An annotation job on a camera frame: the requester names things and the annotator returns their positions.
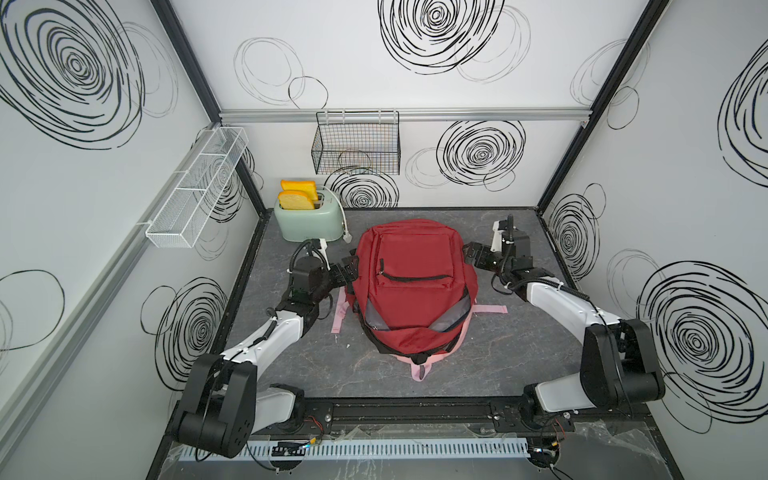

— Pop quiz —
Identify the red backpack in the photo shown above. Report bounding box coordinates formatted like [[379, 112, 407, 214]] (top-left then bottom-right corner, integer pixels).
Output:
[[345, 219, 478, 381]]

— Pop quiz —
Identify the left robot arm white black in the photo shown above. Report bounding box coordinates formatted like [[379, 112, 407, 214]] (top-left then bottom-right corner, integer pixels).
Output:
[[169, 255, 359, 458]]

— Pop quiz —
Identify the mint green toaster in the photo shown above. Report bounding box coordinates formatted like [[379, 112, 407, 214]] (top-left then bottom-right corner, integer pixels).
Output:
[[274, 187, 352, 243]]

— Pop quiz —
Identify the front yellow toast slice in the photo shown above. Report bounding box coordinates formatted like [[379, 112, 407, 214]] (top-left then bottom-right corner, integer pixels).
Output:
[[278, 190, 315, 211]]

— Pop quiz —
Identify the yellow toast slice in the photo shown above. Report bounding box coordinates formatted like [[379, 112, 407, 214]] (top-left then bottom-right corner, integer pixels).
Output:
[[278, 190, 315, 211], [280, 180, 319, 202]]

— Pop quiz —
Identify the rear yellow toast slice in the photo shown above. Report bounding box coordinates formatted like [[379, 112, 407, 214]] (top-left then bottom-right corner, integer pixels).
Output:
[[280, 180, 319, 202]]

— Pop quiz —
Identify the pink tape outline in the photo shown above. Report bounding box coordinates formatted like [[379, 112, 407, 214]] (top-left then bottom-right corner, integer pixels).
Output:
[[330, 289, 508, 382]]

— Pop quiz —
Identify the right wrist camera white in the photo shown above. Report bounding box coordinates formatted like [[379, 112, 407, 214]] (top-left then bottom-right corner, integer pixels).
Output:
[[491, 220, 507, 253]]

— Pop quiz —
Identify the black wire basket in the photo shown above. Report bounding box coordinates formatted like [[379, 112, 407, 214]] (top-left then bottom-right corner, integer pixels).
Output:
[[310, 110, 401, 175]]

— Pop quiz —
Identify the white mesh wall shelf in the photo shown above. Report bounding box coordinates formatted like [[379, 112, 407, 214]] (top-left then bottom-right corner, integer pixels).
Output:
[[145, 126, 248, 249]]

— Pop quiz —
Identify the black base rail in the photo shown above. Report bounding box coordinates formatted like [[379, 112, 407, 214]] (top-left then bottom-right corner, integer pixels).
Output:
[[251, 395, 649, 434]]

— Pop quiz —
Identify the white slotted cable duct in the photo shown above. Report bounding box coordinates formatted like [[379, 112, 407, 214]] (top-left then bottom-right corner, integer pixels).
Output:
[[178, 436, 532, 463]]

